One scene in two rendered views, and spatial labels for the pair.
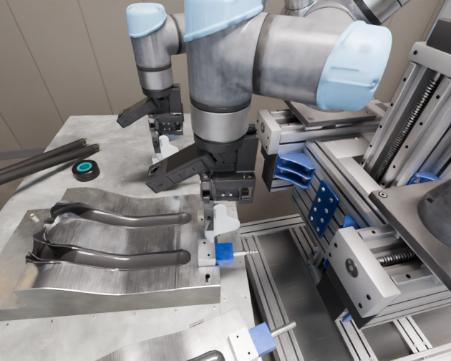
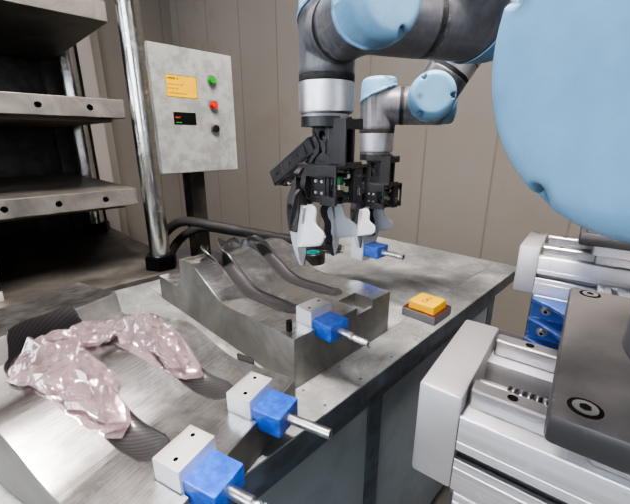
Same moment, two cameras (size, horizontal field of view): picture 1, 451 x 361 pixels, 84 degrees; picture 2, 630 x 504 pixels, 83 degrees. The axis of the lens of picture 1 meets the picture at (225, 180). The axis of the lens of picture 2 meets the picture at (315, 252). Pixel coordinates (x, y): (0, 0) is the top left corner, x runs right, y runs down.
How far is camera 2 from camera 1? 45 cm
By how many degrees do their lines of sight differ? 50
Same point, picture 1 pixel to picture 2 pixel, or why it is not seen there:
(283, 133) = (545, 257)
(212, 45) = (301, 20)
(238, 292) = (323, 396)
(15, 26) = not seen: hidden behind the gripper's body
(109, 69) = (429, 220)
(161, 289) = (249, 315)
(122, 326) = not seen: hidden behind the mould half
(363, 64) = not seen: outside the picture
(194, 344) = (225, 369)
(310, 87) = (330, 18)
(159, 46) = (377, 108)
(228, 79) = (307, 44)
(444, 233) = not seen: outside the picture
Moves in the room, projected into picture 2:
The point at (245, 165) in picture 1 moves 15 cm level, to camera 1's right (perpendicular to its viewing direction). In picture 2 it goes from (336, 155) to (436, 160)
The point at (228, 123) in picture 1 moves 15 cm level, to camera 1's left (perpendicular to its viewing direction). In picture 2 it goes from (310, 90) to (252, 100)
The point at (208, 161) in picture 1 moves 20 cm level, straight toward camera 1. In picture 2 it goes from (308, 146) to (167, 148)
